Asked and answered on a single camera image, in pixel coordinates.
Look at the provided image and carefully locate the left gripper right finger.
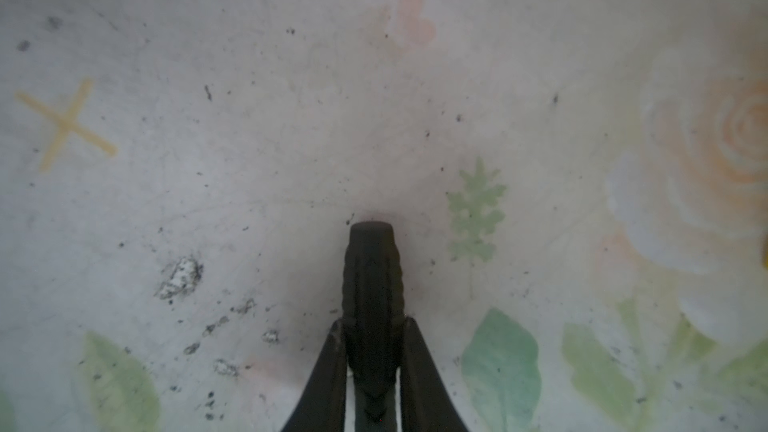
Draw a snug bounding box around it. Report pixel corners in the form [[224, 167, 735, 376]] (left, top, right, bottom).
[[400, 317, 468, 432]]

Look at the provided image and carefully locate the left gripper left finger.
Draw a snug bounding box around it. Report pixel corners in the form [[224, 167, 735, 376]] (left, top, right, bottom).
[[282, 319, 347, 432]]

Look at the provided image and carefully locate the black screwdriver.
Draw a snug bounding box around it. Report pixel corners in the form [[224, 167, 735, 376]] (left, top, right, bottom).
[[342, 221, 405, 431]]

